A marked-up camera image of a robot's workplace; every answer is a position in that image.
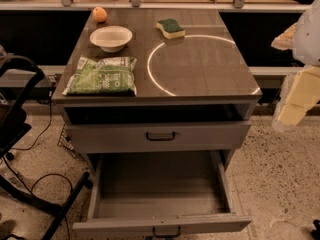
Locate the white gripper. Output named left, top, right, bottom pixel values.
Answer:
left=271, top=0, right=320, bottom=132

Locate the green jalapeno chip bag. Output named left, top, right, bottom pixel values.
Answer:
left=63, top=57, right=137, bottom=96

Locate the green and yellow sponge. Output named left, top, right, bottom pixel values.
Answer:
left=156, top=18, right=185, bottom=39

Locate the closed grey upper drawer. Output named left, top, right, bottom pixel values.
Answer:
left=65, top=121, right=250, bottom=154

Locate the grey drawer cabinet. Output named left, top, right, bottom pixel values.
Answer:
left=51, top=7, right=263, bottom=240

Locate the open grey bottom drawer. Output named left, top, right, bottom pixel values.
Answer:
left=73, top=151, right=251, bottom=238

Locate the white bowl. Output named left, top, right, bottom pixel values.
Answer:
left=89, top=26, right=133, bottom=53

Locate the orange fruit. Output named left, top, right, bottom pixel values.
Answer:
left=92, top=7, right=108, bottom=23

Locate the black floor cable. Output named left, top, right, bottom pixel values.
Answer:
left=0, top=83, right=74, bottom=240

